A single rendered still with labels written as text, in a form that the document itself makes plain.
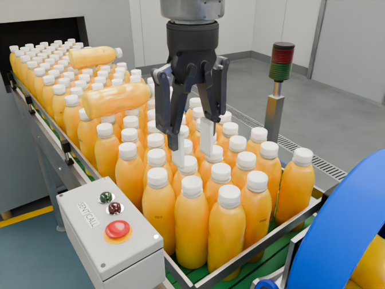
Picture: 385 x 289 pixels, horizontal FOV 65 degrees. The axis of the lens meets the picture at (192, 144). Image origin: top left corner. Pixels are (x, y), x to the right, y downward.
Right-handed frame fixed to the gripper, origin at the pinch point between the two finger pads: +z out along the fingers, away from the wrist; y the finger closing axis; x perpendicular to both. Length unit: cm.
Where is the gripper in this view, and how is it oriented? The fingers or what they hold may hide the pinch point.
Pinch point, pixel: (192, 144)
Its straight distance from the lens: 52.9
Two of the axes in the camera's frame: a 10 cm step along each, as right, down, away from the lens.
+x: -6.0, -4.0, 6.9
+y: 8.0, -3.0, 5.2
